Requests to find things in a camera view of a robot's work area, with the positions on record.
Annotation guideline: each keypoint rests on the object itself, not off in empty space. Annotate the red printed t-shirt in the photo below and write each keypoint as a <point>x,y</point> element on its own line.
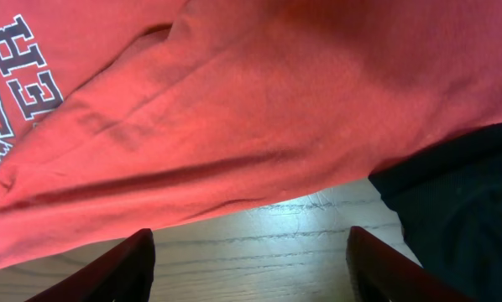
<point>122,115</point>

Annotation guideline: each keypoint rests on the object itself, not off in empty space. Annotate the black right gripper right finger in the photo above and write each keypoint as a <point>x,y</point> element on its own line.
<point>378,273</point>

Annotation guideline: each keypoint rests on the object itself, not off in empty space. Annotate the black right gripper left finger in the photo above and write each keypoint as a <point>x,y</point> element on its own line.
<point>123,274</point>

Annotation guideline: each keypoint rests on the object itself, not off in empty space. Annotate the black garment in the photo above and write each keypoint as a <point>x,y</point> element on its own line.
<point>449,201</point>

